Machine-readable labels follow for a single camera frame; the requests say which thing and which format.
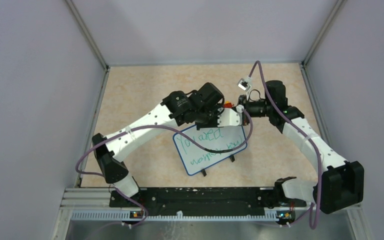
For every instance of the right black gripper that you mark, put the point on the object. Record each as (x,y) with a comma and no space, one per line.
(243,100)

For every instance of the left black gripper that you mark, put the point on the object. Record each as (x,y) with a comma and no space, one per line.
(214,124)

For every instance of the blue-framed whiteboard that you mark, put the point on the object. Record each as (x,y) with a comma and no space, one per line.
(201,149)

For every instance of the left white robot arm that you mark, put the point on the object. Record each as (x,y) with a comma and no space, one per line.
(178,108)

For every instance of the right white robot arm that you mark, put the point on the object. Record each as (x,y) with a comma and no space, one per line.
(340,183)

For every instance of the whiteboard metal stand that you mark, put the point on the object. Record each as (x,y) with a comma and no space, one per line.
(230,159)

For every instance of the red yellow toy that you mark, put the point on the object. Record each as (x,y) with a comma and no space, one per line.
(228,105)

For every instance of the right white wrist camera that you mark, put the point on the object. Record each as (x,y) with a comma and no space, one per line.
(245,84)

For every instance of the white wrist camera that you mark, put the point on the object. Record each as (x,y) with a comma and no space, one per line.
(245,84)
(231,116)

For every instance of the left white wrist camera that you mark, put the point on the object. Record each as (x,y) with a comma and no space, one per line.
(231,116)

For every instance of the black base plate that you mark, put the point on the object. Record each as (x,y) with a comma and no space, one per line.
(266,197)

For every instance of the aluminium frame rail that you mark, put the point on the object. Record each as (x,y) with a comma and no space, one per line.
(104,214)

